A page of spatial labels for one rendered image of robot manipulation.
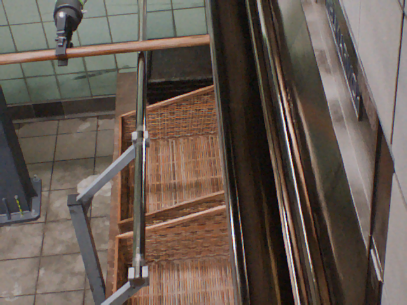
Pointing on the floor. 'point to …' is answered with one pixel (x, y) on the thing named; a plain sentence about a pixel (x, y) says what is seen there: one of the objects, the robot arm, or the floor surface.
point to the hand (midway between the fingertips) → (62, 53)
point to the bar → (97, 284)
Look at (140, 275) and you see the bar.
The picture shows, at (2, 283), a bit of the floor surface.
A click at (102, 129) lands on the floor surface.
